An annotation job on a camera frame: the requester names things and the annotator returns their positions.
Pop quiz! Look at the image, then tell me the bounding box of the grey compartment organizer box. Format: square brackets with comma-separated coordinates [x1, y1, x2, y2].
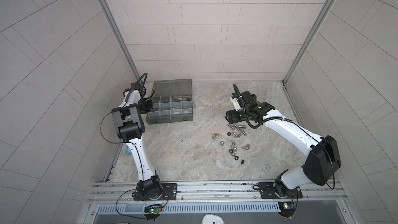
[146, 79, 193, 124]

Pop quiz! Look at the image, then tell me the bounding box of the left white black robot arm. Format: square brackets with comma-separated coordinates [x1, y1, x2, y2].
[111, 82, 163, 201]

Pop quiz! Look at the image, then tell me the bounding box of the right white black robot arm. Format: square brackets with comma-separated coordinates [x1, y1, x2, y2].
[226, 86, 342, 198]

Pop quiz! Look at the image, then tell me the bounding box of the left green circuit board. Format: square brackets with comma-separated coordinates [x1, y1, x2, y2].
[144, 204, 163, 219]

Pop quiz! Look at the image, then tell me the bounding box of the right circuit board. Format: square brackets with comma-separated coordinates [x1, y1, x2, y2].
[278, 202, 296, 218]

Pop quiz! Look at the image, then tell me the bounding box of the white round object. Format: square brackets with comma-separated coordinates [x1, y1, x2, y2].
[201, 214, 225, 224]

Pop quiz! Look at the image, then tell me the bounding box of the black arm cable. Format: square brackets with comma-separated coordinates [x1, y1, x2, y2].
[99, 111, 125, 145]

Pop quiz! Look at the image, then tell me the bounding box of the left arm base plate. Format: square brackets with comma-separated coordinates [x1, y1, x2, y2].
[132, 183, 178, 201]

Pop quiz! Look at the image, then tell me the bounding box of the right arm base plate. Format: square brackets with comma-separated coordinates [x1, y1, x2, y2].
[252, 181, 303, 199]

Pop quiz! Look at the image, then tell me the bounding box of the aluminium mounting rail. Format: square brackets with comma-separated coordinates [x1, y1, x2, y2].
[87, 180, 349, 215]

